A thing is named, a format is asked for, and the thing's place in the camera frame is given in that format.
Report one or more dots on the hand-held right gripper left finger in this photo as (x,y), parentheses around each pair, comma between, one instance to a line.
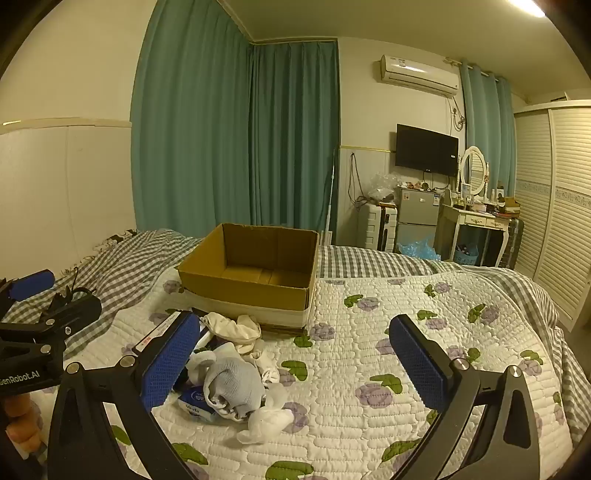
(168,364)

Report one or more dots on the oval white vanity mirror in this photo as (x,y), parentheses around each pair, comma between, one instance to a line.
(474,168)

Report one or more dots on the brown cardboard box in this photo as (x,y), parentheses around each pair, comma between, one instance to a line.
(258,251)

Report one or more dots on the white louvered wardrobe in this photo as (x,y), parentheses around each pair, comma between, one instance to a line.
(561,198)

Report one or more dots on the black wall television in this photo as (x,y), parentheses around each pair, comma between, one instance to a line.
(425,150)

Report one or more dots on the dark suitcase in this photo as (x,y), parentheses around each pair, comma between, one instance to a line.
(513,242)

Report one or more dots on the blue tissue packet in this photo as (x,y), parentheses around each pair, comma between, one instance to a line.
(194,401)

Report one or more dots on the white dressing table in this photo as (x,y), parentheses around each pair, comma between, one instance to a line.
(471,219)

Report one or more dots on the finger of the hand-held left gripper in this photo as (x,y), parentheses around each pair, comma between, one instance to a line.
(32,282)
(76,310)

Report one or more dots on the grey gingham blanket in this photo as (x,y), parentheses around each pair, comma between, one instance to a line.
(134,263)

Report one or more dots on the narrow teal curtain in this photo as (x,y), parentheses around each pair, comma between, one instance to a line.
(489,129)

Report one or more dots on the white rectangular packet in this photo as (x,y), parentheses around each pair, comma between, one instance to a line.
(154,334)

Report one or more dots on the blue plastic bag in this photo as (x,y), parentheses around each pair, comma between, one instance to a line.
(418,250)

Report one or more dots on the white air conditioner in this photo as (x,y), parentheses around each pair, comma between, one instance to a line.
(418,76)

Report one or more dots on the clear plastic bags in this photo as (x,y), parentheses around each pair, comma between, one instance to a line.
(382,187)

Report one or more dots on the cream sock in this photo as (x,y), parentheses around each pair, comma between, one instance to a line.
(231,327)

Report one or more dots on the white suitcase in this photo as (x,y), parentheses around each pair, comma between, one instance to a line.
(376,228)

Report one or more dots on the white pole mop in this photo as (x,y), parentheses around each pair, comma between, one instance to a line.
(330,203)

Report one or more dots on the ceiling light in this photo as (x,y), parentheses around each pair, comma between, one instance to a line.
(526,7)

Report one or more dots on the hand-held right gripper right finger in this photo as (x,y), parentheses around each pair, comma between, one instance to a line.
(420,364)

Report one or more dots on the blue basket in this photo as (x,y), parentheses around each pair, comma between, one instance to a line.
(467,256)

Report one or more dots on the person's left hand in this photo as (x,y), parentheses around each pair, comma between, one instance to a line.
(21,415)

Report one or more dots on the grey drawer cabinet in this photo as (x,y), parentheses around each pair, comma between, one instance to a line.
(418,212)

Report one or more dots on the wide teal curtain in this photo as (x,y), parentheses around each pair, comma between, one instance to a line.
(194,120)

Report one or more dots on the white sock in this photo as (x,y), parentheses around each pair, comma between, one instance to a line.
(268,362)
(265,422)
(203,362)

